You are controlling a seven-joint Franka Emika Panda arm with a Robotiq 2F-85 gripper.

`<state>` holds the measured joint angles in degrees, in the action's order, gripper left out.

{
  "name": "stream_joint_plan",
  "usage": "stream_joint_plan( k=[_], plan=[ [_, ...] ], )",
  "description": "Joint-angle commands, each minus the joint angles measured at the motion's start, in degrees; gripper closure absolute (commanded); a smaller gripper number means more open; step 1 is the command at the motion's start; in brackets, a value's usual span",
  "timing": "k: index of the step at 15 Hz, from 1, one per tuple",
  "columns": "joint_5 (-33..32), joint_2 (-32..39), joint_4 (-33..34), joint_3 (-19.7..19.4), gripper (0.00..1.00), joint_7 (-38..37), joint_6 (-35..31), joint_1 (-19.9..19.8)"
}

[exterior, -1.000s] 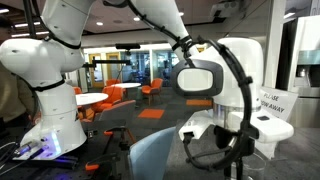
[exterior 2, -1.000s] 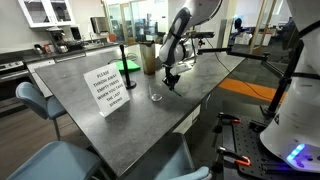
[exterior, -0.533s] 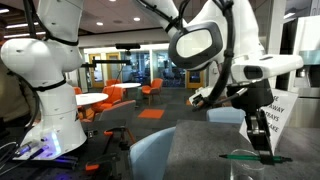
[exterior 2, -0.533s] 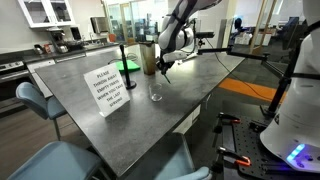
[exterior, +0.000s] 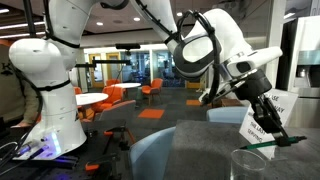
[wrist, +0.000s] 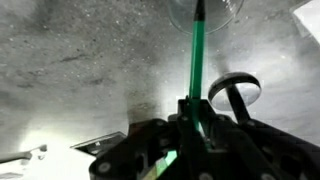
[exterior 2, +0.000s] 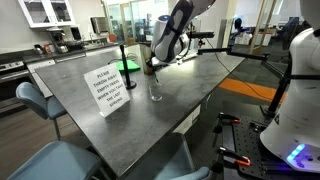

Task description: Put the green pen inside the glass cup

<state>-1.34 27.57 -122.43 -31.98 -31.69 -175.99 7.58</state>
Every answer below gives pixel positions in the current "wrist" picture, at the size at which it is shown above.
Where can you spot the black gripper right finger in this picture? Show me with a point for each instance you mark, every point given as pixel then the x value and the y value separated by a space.
pixel 253 150

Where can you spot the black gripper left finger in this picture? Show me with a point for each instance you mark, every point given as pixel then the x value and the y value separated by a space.
pixel 146 150

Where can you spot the green pen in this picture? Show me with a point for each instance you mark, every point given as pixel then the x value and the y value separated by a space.
pixel 197 56

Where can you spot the clear glass cup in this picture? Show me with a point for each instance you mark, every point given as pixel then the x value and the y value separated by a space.
pixel 181 15

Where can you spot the grey metal plate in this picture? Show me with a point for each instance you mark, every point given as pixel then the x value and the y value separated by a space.
pixel 100 142

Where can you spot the silver metal rod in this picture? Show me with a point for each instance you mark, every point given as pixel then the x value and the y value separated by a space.
pixel 20 155

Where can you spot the white flat object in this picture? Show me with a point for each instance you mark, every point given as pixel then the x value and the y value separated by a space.
pixel 310 18

